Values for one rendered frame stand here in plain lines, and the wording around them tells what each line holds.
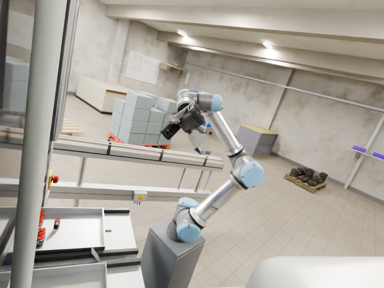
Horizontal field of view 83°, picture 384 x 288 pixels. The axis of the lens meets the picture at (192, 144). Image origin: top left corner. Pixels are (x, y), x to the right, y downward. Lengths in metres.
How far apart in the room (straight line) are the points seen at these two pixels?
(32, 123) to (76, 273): 0.78
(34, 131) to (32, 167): 0.04
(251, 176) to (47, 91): 0.90
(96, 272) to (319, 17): 4.21
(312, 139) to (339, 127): 0.82
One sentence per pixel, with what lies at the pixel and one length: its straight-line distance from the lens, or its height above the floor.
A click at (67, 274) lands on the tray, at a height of 0.88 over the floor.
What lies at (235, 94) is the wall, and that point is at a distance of 9.54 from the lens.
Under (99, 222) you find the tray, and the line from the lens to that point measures 1.22.
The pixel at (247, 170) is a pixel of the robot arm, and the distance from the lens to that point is 1.02.
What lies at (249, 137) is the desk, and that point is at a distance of 7.07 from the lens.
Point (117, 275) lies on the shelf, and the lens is 1.01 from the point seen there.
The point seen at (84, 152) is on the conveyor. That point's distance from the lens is 1.93.
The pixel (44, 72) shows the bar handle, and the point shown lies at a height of 1.61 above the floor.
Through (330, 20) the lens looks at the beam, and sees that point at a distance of 4.28.
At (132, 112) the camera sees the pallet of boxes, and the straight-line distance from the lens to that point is 4.29.
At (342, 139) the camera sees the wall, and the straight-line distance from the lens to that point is 8.24.
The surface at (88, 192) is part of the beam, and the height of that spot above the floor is 0.50.
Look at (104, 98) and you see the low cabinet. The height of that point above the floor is 0.47.
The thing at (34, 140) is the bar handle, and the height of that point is 1.53.
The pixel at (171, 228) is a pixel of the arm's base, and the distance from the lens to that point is 1.33.
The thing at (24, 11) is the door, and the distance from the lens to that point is 0.52.
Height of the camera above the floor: 1.64
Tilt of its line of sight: 15 degrees down
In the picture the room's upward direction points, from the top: 17 degrees clockwise
